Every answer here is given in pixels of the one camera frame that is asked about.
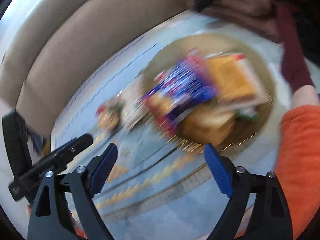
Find clear bag of buns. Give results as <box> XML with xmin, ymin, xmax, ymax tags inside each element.
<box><xmin>177</xmin><ymin>108</ymin><xmax>235</xmax><ymax>146</ymax></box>

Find toast bread packet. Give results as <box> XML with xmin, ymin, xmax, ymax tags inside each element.
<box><xmin>206</xmin><ymin>53</ymin><xmax>268</xmax><ymax>109</ymax></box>

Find blue cracker snack bag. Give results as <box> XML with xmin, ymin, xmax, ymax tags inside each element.
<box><xmin>142</xmin><ymin>55</ymin><xmax>216</xmax><ymax>134</ymax></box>

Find round cookie clear packet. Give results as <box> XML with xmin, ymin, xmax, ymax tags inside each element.
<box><xmin>95</xmin><ymin>99</ymin><xmax>124</xmax><ymax>132</ymax></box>

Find patterned blue table cloth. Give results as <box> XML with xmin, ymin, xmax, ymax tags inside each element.
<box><xmin>51</xmin><ymin>11</ymin><xmax>290</xmax><ymax>239</ymax></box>

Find gold ribbed snack bowl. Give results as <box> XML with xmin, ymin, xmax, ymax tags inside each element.
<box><xmin>141</xmin><ymin>34</ymin><xmax>274</xmax><ymax>154</ymax></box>

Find beige sofa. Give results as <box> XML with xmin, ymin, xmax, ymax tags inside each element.
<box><xmin>1</xmin><ymin>0</ymin><xmax>186</xmax><ymax>137</ymax></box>

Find brown puffy jacket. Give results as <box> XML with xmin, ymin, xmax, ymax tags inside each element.
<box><xmin>185</xmin><ymin>0</ymin><xmax>318</xmax><ymax>92</ymax></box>

